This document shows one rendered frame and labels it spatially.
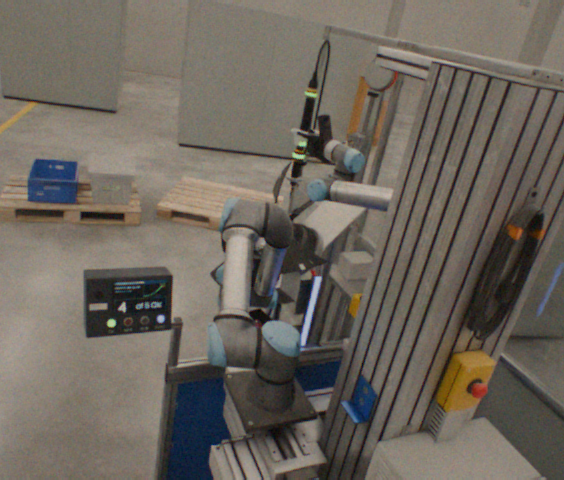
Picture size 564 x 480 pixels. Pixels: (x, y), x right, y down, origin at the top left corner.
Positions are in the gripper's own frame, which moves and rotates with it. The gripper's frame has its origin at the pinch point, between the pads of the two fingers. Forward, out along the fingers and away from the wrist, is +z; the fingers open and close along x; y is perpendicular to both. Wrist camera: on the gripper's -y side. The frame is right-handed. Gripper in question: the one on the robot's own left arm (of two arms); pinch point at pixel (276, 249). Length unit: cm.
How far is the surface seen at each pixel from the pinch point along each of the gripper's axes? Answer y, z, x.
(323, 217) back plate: -0.5, 45.6, -2.3
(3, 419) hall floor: 114, -57, 106
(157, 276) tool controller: 9, -62, -8
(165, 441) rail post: 13, -53, 68
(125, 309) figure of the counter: 13, -71, 1
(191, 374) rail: 5, -48, 36
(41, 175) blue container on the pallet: 342, 139, 62
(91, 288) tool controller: 20, -78, -7
